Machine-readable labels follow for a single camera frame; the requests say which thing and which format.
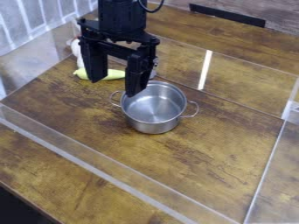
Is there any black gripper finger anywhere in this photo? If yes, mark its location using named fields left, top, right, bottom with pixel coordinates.
left=125, top=45, right=156, bottom=97
left=78, top=37, right=108, bottom=83

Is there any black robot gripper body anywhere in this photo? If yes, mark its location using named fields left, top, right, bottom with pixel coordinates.
left=78, top=0, right=160, bottom=61

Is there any white plush mushroom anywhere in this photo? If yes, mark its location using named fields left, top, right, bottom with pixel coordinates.
left=66, top=38, right=84, bottom=68

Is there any silver steel pot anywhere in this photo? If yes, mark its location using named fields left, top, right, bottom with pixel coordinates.
left=108, top=80, right=200, bottom=134

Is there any green handled spoon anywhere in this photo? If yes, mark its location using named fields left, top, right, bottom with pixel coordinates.
left=73, top=67, right=127, bottom=81

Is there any black cable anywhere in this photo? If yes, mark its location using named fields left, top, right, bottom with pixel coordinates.
left=136, top=0, right=165, bottom=14

